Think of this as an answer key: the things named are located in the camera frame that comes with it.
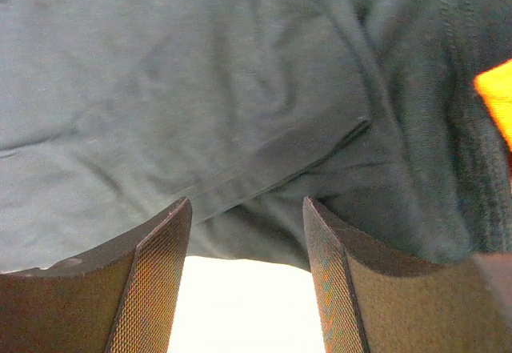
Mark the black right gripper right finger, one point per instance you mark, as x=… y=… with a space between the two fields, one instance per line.
x=374 y=298

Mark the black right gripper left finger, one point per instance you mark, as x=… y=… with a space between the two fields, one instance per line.
x=117 y=297

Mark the black t shirt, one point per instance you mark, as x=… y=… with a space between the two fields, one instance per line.
x=113 y=109

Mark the orange folded t shirt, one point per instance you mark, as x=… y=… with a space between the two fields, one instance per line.
x=495 y=88

